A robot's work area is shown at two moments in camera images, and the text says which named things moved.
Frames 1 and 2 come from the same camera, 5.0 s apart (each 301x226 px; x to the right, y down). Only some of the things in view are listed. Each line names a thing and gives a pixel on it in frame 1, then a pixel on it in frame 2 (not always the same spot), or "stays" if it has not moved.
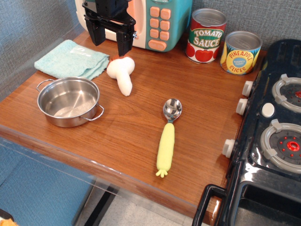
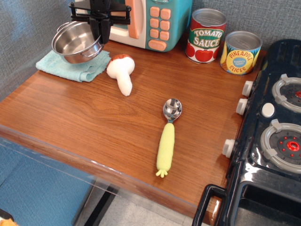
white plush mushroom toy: [120, 69] stays
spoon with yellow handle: [171, 108] stays
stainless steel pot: [68, 101] → [76, 43]
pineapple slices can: [240, 52] stays
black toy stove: [263, 183] stays
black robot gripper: [110, 14] → [100, 10]
